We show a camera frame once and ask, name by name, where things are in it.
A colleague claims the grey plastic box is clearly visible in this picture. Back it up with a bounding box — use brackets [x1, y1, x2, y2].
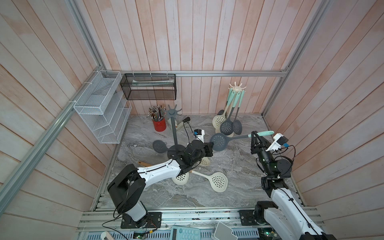
[211, 222, 238, 240]

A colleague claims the bundle of pencils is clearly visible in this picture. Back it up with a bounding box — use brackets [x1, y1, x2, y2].
[148, 106, 167, 122]

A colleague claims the red metal pencil cup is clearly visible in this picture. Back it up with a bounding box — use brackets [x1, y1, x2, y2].
[153, 119, 167, 132]

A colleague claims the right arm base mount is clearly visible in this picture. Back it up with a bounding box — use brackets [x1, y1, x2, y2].
[239, 201, 279, 226]

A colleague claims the grey skimmer front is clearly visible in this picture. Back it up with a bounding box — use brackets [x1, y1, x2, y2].
[233, 90, 245, 135]

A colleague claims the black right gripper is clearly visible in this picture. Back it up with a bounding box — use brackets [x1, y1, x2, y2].
[252, 133, 276, 179]

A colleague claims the black mesh wall basket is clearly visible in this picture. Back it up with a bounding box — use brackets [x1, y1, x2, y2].
[120, 73, 177, 101]

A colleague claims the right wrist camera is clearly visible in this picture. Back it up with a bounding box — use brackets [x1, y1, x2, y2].
[266, 133, 289, 153]

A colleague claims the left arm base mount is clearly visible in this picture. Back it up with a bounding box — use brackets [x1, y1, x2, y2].
[121, 212, 162, 229]

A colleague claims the cream skimmer centre front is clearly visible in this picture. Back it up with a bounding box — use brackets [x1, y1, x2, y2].
[190, 170, 228, 193]

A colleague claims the aluminium rail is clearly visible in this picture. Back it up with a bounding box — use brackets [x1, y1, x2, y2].
[77, 207, 255, 232]

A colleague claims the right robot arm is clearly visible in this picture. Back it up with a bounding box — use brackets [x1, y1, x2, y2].
[250, 131, 335, 240]

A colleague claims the grey skimmer behind grey rack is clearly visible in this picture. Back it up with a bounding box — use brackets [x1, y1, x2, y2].
[153, 140, 169, 154]

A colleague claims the white wire mesh shelf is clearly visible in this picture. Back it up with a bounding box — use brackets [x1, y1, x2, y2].
[74, 71, 132, 144]

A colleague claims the large cream skimmer left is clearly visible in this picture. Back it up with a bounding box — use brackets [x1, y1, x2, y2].
[172, 173, 190, 186]

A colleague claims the grey skimmer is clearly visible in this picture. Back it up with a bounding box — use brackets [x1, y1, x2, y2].
[153, 140, 169, 154]
[208, 131, 275, 152]
[233, 90, 245, 135]

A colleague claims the mint stapler black top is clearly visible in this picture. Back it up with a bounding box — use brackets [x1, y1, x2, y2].
[176, 117, 191, 131]

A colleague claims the cream utensil rack stand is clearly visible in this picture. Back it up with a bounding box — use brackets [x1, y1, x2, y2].
[216, 82, 246, 137]

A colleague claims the grey utensil rack stand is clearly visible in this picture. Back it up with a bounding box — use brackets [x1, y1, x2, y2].
[166, 105, 186, 158]

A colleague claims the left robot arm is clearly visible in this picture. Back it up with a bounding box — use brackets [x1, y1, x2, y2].
[107, 140, 214, 225]

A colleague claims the cream skimmer under pile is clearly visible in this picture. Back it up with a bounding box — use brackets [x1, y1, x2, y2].
[201, 157, 211, 166]

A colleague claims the grey calculator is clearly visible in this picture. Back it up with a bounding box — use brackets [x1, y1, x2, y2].
[170, 226, 201, 240]

